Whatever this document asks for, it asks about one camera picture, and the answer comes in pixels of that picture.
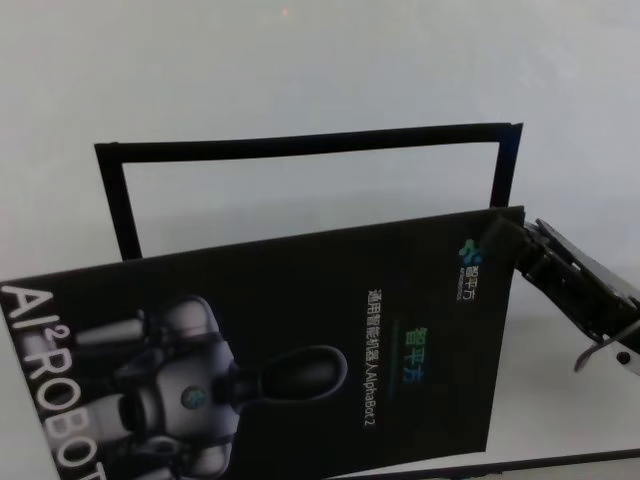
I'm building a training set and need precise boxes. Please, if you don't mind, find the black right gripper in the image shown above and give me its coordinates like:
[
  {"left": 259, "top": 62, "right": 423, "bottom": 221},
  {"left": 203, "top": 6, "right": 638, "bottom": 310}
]
[{"left": 478, "top": 209, "right": 640, "bottom": 347}]

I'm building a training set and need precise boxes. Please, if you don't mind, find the black robot print poster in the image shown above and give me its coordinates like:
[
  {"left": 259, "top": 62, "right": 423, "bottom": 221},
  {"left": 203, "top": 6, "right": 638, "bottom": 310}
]
[{"left": 0, "top": 204, "right": 526, "bottom": 480}]

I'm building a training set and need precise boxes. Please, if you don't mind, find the black metal frame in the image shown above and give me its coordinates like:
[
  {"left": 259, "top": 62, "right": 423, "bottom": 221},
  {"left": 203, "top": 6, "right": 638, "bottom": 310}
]
[{"left": 93, "top": 121, "right": 525, "bottom": 164}]

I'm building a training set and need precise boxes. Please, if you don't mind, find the thin grey camera cable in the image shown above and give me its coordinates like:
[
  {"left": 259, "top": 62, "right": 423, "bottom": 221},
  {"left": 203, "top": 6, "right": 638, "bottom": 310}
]
[{"left": 573, "top": 337, "right": 619, "bottom": 375}]

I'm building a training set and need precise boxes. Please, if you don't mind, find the black table frame post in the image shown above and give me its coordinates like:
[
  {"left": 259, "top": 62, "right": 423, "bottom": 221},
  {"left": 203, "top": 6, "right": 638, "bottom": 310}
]
[{"left": 488, "top": 122, "right": 525, "bottom": 210}]

